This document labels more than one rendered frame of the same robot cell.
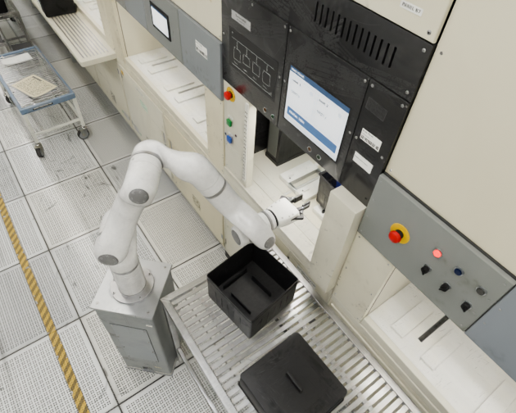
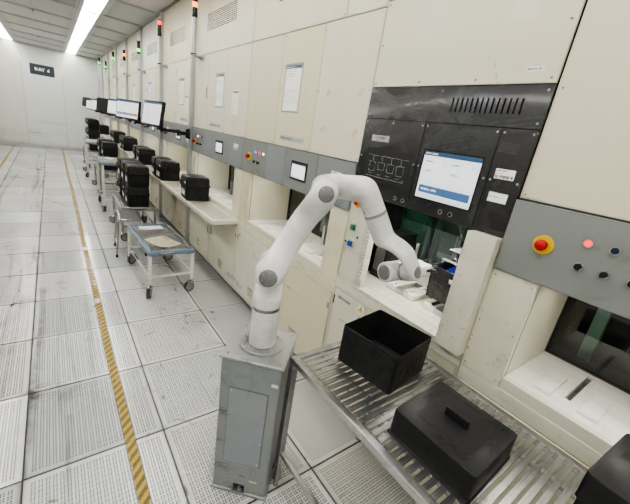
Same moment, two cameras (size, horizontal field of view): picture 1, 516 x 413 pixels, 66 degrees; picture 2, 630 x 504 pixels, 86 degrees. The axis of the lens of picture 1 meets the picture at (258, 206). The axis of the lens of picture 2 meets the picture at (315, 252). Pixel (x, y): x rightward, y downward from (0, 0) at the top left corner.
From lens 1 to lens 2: 0.91 m
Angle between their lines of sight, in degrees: 31
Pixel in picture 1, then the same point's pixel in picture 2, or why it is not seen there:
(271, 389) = (434, 423)
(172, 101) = not seen: hidden behind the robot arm
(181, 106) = not seen: hidden behind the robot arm
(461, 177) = (597, 167)
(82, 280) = (171, 395)
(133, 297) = (264, 351)
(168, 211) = not seen: hidden behind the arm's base
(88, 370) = (166, 487)
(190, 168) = (366, 183)
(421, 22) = (544, 74)
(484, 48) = (598, 70)
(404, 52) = (531, 98)
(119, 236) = (284, 253)
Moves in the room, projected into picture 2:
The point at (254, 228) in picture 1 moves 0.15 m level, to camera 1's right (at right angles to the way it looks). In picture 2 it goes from (407, 251) to (446, 258)
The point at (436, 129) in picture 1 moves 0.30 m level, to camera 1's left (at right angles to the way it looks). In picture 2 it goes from (566, 141) to (478, 127)
